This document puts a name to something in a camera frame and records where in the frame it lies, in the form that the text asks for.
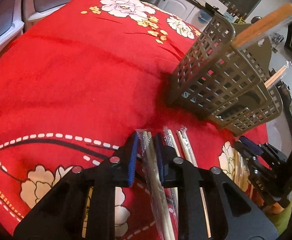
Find olive plastic utensil basket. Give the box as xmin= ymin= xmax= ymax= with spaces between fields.
xmin=169 ymin=15 xmax=283 ymax=137

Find chopsticks basket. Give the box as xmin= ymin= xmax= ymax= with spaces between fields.
xmin=264 ymin=61 xmax=291 ymax=90

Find white kitchen cabinets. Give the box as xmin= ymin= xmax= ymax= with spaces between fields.
xmin=158 ymin=0 xmax=212 ymax=31

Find red floral tablecloth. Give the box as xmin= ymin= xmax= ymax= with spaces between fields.
xmin=0 ymin=0 xmax=269 ymax=240

